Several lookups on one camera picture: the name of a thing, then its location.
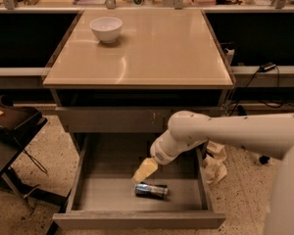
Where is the crumpled white cloth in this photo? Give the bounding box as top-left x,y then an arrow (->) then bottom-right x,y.
203,141 -> 227,185

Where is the silver blue redbull can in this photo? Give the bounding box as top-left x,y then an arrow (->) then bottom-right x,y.
134,182 -> 169,200

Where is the grey closed upper drawer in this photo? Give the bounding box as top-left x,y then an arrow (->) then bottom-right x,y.
55,106 -> 225,134

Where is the black power adapter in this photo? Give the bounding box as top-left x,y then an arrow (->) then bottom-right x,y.
258,62 -> 276,72

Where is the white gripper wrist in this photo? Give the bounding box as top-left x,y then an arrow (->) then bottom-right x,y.
132,130 -> 198,184

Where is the white ceramic bowl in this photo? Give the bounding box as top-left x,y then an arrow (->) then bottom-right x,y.
89,17 -> 123,43

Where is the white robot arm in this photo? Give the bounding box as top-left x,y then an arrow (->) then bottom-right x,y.
132,111 -> 294,235

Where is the grey open middle drawer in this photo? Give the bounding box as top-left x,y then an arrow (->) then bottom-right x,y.
53,133 -> 225,230

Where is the black tray side table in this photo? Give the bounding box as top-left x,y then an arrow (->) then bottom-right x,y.
0,96 -> 66,212

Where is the black stand leg with wheel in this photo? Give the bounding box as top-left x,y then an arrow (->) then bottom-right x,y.
259,156 -> 270,165

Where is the beige counter cabinet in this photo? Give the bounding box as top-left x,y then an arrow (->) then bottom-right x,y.
42,8 -> 236,108

